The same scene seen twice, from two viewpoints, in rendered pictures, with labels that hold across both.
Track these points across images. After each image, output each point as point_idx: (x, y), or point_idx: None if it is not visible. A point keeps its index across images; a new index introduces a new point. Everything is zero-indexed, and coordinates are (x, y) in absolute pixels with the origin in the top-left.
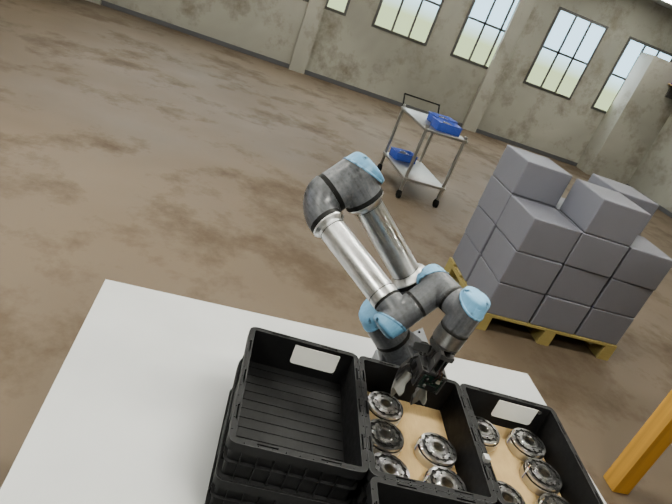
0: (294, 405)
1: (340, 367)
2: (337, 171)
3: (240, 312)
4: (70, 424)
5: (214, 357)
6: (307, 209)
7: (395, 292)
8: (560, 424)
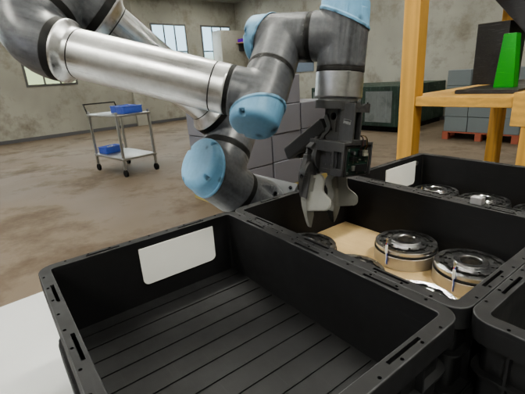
0: (204, 334)
1: (219, 242)
2: None
3: (28, 300)
4: None
5: (17, 378)
6: (13, 37)
7: (236, 66)
8: (444, 155)
